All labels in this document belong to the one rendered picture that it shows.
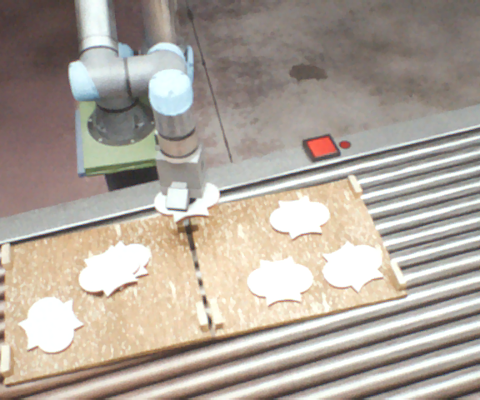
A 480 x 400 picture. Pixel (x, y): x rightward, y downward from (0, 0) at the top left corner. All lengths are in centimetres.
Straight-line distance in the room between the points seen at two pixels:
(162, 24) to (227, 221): 49
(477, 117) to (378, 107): 147
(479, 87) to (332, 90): 72
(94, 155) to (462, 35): 255
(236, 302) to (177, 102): 46
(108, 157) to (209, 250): 45
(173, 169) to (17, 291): 45
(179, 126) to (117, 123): 60
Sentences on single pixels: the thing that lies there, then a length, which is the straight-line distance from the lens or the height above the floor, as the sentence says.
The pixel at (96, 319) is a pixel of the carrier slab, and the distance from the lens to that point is 142.
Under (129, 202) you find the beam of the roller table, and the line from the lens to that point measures 163.
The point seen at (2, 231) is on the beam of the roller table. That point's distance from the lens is 167.
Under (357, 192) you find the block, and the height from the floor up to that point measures 96.
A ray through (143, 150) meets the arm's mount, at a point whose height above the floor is 90.
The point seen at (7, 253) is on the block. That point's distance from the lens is 155.
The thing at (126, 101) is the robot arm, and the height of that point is 102.
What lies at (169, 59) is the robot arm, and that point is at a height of 137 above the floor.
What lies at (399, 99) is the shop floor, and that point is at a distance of 338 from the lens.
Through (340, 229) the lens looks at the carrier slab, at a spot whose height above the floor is 94.
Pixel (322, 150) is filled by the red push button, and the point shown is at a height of 93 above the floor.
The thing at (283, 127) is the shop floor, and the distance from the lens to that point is 318.
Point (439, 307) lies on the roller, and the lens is 144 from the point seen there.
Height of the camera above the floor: 209
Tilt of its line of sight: 48 degrees down
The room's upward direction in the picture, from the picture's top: 4 degrees counter-clockwise
